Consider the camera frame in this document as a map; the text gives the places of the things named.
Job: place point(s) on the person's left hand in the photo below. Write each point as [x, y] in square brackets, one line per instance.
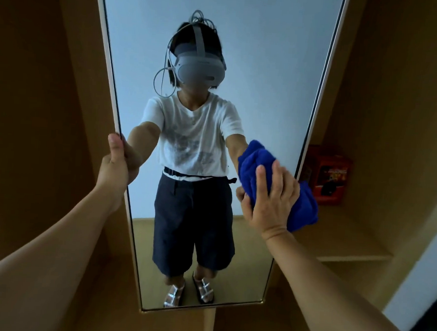
[115, 168]

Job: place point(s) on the person's right hand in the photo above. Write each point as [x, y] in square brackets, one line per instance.
[271, 207]

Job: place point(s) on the blue microfibre cloth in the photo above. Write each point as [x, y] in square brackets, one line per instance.
[254, 158]

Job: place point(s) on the tall framed mirror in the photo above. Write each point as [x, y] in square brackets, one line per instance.
[276, 63]

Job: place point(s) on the light wooden wardrobe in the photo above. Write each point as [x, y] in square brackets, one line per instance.
[400, 89]

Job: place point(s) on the person's right forearm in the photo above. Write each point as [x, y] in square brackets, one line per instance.
[328, 303]

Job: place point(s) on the person's left forearm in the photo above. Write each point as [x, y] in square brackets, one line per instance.
[39, 263]

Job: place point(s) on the red cardboard box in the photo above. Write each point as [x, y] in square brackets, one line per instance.
[330, 177]

